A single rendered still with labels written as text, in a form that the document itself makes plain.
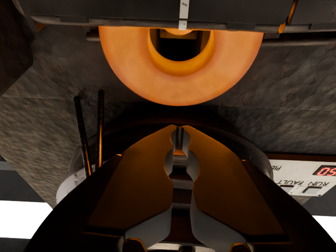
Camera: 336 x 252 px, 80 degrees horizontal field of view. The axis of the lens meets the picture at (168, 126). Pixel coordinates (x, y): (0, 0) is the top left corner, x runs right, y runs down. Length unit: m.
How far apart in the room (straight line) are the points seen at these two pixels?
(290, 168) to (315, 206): 8.67
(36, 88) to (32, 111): 0.14
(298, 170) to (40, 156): 0.70
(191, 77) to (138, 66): 0.06
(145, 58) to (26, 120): 0.40
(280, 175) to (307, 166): 0.07
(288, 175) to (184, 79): 0.48
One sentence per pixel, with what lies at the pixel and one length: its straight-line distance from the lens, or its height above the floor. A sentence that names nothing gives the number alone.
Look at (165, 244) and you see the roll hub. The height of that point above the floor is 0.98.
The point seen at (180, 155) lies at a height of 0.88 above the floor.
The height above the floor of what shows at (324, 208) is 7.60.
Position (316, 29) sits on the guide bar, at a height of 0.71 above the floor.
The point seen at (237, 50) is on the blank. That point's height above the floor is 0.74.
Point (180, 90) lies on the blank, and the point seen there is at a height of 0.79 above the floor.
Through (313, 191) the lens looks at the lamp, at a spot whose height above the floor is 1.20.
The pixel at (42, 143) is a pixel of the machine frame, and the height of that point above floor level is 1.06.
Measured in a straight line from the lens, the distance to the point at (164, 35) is 0.32.
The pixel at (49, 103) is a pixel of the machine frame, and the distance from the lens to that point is 0.49.
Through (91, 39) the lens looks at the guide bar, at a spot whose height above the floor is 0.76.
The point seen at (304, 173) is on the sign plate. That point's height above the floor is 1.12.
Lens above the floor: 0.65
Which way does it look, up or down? 46 degrees up
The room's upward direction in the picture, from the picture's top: 178 degrees counter-clockwise
